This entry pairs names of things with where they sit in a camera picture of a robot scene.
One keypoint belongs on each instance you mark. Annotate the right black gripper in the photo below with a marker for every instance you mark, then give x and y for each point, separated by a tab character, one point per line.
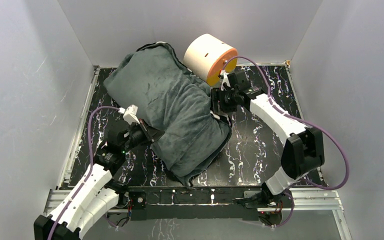
216	94

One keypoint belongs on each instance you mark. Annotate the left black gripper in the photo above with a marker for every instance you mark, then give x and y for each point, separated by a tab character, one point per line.
146	131

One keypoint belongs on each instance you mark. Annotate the grey plush pillowcase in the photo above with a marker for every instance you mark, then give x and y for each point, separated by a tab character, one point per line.
171	98

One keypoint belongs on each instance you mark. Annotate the white pillow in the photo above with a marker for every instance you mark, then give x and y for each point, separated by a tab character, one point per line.
215	116

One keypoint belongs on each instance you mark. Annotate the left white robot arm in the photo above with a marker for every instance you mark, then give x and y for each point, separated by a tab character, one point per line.
96	192

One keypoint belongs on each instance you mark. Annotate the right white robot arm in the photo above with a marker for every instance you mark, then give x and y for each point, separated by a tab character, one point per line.
303	148

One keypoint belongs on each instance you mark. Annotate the white orange cylindrical drum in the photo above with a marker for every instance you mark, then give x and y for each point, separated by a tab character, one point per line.
207	55

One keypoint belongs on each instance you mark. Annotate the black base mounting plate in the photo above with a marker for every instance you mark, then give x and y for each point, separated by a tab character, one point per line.
247	207

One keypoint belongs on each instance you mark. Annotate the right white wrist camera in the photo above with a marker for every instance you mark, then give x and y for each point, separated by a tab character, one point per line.
225	83

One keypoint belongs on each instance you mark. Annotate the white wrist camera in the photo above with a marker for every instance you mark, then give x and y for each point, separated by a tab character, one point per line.
129	114
225	83

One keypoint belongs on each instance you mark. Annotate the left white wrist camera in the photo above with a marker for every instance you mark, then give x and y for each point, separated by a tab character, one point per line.
129	114

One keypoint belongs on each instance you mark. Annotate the aluminium left frame rail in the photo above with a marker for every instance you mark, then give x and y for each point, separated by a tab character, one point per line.
77	137

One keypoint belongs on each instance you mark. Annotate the aluminium front frame rail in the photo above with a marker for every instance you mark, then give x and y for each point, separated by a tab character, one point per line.
304	198

